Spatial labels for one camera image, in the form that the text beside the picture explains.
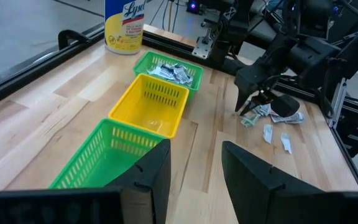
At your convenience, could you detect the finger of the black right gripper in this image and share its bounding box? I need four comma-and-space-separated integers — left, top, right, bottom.
234, 89, 249, 113
240, 93, 272, 117

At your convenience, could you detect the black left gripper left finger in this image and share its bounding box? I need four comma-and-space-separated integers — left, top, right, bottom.
0, 139, 172, 224

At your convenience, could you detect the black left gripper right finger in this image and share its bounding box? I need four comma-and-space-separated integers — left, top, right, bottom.
221, 141, 358, 224

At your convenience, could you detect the white blue alcohol wipe packet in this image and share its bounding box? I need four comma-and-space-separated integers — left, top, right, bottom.
166, 63, 186, 82
147, 63, 170, 78
180, 67, 195, 85

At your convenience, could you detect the green plastic slotted basket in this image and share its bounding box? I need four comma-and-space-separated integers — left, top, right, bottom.
132, 50, 204, 101
48, 118, 167, 190

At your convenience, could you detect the yellow plastic slotted basket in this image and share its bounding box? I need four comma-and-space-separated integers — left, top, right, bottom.
108, 73, 190, 139

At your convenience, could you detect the black electronics box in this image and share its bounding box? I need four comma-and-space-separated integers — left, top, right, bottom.
186, 0, 199, 14

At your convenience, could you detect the Lysol wipes canister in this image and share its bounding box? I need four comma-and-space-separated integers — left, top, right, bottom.
104, 0, 145, 56

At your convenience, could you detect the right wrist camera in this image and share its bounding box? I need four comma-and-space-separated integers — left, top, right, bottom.
286, 35, 343, 90

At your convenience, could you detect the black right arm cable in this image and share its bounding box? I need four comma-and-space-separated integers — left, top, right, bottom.
318, 0, 358, 119

